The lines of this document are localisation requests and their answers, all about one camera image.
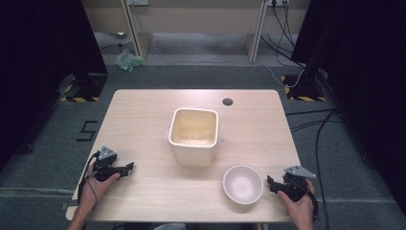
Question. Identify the white bowl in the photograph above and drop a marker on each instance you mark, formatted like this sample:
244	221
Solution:
243	185

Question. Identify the person's left hand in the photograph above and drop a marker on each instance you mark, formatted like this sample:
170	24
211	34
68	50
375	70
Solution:
94	190

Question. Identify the black curtain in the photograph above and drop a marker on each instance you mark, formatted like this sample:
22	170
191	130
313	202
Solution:
367	80
41	57

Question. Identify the person's right hand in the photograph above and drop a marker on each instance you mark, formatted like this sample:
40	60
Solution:
301	209

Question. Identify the person's grey clothing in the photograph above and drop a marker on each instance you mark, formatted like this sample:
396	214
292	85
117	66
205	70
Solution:
169	227

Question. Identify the white square container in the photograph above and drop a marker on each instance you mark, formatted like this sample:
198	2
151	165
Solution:
193	150

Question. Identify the green plastic bag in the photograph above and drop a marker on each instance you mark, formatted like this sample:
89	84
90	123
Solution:
127	60

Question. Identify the stand base with striped tape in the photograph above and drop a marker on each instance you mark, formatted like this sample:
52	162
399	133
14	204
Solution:
303	92
86	89

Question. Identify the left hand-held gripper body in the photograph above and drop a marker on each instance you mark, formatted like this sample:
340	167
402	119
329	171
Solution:
107	169

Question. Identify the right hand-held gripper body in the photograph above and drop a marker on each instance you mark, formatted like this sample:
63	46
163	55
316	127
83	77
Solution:
295	187

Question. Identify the white wall socket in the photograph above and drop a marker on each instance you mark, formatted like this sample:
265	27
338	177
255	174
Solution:
278	2

